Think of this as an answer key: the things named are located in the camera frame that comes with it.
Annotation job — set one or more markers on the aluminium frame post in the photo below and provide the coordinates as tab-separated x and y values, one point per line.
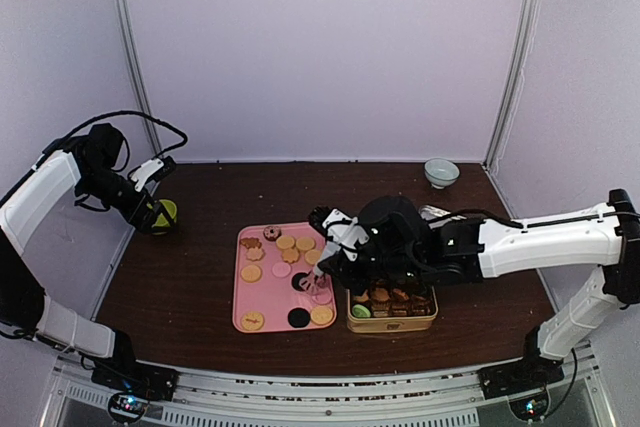
513	84
131	57

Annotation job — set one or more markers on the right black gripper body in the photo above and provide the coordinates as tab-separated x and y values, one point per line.
390	267

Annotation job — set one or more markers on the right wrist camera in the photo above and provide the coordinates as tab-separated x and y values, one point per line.
342	234

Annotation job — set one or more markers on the black sandwich cookie upper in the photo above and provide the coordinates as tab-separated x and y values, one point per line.
302	281

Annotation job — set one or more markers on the pale ceramic bowl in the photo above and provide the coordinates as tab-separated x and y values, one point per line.
441	173

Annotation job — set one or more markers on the beige round biscuit corner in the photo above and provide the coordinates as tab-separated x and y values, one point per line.
322	315

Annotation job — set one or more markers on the beige round biscuit left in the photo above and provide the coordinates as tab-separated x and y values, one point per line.
251	273

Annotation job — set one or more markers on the chocolate sprinkle donut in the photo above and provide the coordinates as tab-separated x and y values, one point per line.
272	233

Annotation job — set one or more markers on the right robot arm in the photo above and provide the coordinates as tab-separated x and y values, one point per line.
390	240

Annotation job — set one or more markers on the green sandwich cookie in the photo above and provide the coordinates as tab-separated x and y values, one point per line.
360	311

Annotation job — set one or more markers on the green plastic bowl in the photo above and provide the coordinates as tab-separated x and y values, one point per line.
166	221

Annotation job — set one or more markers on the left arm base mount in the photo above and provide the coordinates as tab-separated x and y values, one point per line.
135	392

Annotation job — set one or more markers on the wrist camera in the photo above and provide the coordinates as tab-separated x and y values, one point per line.
154	170
342	234

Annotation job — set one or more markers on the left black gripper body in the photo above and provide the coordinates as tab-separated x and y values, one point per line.
133	216

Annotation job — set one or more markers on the black sandwich cookie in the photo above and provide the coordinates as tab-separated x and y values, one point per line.
302	281
298	318

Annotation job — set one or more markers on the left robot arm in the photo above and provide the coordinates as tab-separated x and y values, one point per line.
55	231

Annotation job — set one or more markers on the pink sandwich cookie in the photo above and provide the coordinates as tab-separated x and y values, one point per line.
323	297
281	270

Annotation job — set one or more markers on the beige leaf cookie under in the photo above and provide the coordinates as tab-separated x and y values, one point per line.
290	255

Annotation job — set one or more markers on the pink plastic tray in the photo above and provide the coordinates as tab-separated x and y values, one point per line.
274	297

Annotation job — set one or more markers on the gold cookie tin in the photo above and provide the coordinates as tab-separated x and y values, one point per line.
395	309

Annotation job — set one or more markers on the metal serving tongs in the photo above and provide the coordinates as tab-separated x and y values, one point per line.
319	274

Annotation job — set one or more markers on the silver tin lid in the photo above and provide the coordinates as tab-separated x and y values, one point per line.
429	212

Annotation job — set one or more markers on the beige round biscuit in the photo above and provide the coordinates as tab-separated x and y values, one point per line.
305	244
312	256
251	273
285	242

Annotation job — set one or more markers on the right aluminium frame post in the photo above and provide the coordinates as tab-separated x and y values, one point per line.
513	84

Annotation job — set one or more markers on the beige round biscuit top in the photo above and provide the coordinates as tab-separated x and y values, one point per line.
285	242

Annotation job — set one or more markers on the biscuit with pink stick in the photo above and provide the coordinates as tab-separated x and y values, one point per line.
252	321

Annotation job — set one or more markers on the black sandwich cookie lower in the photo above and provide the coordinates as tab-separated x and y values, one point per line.
298	318

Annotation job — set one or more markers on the left aluminium frame post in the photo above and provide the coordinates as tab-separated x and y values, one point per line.
131	57

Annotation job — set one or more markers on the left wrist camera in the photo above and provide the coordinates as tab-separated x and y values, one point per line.
154	170

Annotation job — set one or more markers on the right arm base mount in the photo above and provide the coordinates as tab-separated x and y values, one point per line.
524	384

